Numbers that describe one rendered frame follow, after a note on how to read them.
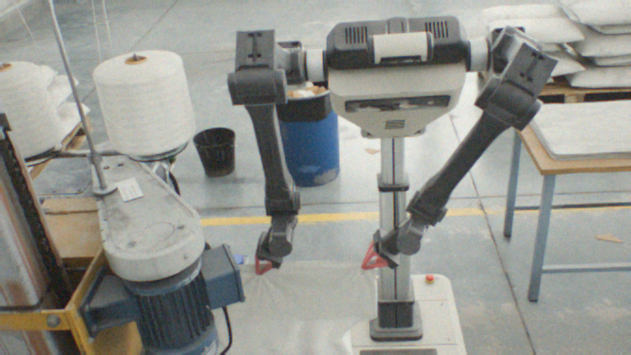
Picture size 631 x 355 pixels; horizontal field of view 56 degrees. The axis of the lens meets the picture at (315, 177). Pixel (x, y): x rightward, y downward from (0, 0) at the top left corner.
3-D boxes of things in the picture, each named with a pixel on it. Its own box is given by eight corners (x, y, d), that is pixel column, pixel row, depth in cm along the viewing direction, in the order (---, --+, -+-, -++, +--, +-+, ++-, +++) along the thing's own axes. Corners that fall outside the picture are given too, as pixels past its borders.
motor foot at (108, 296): (156, 296, 122) (146, 263, 117) (139, 339, 112) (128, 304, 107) (112, 298, 123) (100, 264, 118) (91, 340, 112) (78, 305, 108)
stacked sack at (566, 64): (566, 58, 479) (568, 42, 472) (585, 78, 442) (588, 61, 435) (482, 63, 484) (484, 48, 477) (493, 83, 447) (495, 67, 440)
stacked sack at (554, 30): (573, 28, 466) (575, 12, 459) (584, 47, 430) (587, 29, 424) (485, 31, 478) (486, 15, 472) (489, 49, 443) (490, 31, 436)
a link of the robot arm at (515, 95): (571, 62, 108) (522, 36, 109) (528, 126, 113) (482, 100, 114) (542, 42, 150) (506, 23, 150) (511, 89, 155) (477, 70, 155)
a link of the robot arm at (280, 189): (284, 61, 115) (229, 64, 116) (282, 82, 112) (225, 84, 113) (304, 195, 149) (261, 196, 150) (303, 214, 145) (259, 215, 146)
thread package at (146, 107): (206, 121, 124) (191, 40, 115) (187, 160, 110) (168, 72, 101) (128, 125, 125) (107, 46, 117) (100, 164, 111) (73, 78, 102)
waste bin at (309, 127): (346, 152, 427) (341, 66, 394) (346, 191, 383) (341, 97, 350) (280, 155, 431) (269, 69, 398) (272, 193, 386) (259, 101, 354)
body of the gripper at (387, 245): (376, 255, 147) (397, 238, 143) (375, 231, 155) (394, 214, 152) (394, 270, 149) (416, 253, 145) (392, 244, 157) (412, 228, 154)
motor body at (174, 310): (226, 329, 133) (207, 239, 120) (214, 383, 120) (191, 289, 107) (160, 331, 134) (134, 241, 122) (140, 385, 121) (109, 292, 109)
